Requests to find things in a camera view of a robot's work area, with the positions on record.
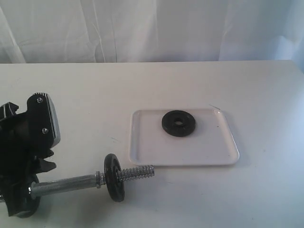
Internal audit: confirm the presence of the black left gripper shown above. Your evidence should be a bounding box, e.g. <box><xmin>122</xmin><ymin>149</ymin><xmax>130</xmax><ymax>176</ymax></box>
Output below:
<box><xmin>0</xmin><ymin>101</ymin><xmax>57</xmax><ymax>217</ymax></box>

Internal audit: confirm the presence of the chrome threaded dumbbell bar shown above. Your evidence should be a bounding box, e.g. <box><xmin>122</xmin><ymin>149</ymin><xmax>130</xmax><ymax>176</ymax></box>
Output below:
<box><xmin>0</xmin><ymin>165</ymin><xmax>156</xmax><ymax>204</ymax></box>

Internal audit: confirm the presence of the black weight plate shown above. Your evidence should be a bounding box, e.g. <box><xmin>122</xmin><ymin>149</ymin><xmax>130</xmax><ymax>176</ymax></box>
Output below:
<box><xmin>16</xmin><ymin>174</ymin><xmax>41</xmax><ymax>219</ymax></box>
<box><xmin>104</xmin><ymin>153</ymin><xmax>125</xmax><ymax>202</ymax></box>
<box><xmin>161</xmin><ymin>110</ymin><xmax>196</xmax><ymax>137</ymax></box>

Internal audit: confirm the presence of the white backdrop curtain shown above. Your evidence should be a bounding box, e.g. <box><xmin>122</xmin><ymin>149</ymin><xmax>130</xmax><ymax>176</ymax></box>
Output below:
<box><xmin>0</xmin><ymin>0</ymin><xmax>304</xmax><ymax>65</ymax></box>

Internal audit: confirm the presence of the white plastic tray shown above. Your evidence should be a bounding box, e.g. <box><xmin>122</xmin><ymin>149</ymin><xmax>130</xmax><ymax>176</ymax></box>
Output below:
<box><xmin>129</xmin><ymin>108</ymin><xmax>239</xmax><ymax>166</ymax></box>

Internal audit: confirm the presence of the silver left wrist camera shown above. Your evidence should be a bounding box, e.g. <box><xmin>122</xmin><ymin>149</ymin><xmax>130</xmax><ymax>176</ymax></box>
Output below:
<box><xmin>26</xmin><ymin>93</ymin><xmax>61</xmax><ymax>150</ymax></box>

